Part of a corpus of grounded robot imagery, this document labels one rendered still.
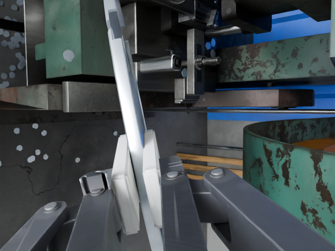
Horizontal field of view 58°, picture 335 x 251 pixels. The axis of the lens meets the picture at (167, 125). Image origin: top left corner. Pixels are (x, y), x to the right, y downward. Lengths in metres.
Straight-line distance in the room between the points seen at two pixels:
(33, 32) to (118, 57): 0.80
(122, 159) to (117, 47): 0.07
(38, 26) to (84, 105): 0.41
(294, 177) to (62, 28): 0.56
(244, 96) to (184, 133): 1.02
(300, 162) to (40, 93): 0.50
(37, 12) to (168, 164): 0.86
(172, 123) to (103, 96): 1.17
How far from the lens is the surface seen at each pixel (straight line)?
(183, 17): 0.70
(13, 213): 1.31
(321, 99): 1.75
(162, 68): 0.60
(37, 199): 1.34
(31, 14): 0.98
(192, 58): 0.70
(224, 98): 0.93
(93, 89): 0.64
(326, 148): 0.58
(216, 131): 2.05
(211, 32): 0.77
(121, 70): 0.18
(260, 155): 0.32
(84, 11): 0.65
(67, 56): 0.61
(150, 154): 0.15
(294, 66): 0.79
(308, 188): 0.26
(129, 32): 0.66
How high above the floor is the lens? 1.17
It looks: 41 degrees down
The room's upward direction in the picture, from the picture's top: 93 degrees clockwise
